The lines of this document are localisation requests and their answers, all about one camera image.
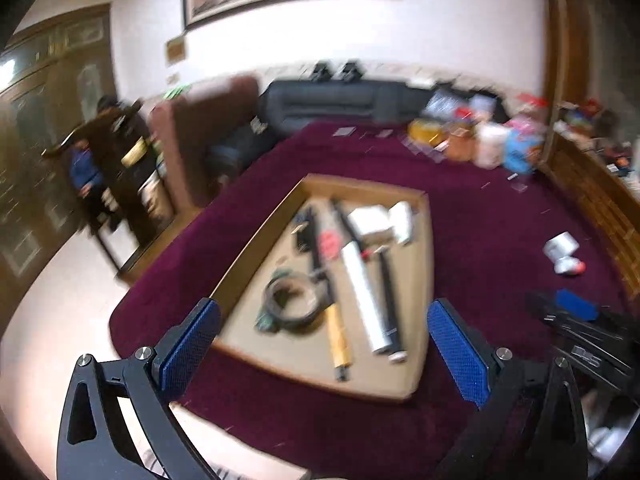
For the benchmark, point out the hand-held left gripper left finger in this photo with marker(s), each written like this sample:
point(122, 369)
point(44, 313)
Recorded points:
point(187, 350)

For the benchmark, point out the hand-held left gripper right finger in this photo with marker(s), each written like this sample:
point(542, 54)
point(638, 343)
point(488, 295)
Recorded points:
point(460, 355)

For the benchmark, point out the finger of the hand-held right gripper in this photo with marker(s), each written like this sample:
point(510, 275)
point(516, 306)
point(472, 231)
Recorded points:
point(540, 306)
point(576, 304)

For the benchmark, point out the cardboard box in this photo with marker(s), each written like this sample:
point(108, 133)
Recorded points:
point(400, 310)

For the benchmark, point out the black marker with grey caps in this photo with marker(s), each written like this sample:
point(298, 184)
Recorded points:
point(390, 300)

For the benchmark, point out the black tape roll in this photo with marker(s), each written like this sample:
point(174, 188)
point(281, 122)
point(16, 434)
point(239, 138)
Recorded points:
point(272, 310)

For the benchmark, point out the white tube with orange cap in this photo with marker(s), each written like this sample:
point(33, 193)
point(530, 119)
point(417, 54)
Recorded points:
point(365, 295)

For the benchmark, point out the white plastic cylinder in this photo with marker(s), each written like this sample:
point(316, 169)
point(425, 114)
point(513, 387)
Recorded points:
point(402, 222)

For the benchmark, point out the small black labelled pen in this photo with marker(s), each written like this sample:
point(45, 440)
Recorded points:
point(302, 237)

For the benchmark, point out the white power adapter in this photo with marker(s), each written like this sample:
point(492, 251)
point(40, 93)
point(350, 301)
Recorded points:
point(370, 220)

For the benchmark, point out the black marker with red cap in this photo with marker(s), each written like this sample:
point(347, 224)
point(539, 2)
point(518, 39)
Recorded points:
point(350, 230)

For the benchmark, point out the wooden brick pattern counter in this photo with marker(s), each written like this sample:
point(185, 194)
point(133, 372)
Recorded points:
point(600, 200)

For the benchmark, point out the clear jar with blue label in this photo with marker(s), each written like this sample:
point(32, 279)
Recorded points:
point(524, 150)

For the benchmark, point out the white plastic jar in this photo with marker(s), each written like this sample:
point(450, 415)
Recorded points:
point(491, 146)

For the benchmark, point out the orange plastic jar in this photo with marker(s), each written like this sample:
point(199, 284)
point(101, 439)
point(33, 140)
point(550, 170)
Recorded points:
point(461, 142)

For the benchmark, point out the clear jar with red lid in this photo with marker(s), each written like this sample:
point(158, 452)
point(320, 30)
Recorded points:
point(532, 102)

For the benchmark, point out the yellow tape roll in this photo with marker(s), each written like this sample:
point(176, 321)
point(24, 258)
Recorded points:
point(426, 132)

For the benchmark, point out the brown upholstered chair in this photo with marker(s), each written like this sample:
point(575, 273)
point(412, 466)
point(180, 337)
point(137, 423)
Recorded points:
point(200, 135)

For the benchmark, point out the wooden cabinet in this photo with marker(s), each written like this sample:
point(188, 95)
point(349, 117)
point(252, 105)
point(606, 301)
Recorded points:
point(35, 160)

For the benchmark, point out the black leather sofa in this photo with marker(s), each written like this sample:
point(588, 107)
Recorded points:
point(325, 105)

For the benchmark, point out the black clamp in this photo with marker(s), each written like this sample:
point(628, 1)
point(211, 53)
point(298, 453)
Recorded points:
point(322, 71)
point(351, 70)

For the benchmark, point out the golden wall plaque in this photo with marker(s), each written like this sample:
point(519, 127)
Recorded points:
point(176, 50)

